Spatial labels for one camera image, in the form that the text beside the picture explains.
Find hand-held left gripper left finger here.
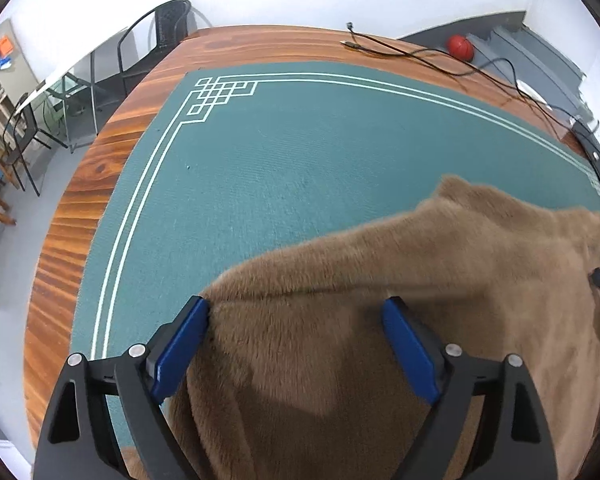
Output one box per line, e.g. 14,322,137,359
32,295,212,480

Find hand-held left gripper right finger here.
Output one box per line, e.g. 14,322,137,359
381,296,561,480

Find brown fleece garment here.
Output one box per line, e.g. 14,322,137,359
122,175,600,480

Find grey power strip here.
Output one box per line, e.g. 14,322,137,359
570,117,600,196

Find white power adapter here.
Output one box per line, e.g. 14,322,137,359
517,80,548,106

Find green table mat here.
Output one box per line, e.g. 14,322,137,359
70,62,600,451

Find grey stairs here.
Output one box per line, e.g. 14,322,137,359
397,10,588,126

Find black metal chair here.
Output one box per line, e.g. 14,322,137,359
1,91,70,196

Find orange basketball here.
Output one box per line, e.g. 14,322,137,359
447,35,476,63

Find white folding table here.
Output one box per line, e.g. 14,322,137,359
17,35,131,151

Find beige glass-door cabinet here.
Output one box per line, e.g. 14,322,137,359
0,19,38,151

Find black plastic armchair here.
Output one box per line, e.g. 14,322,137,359
117,0,193,96

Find black cable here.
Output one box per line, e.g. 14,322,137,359
345,22,600,136

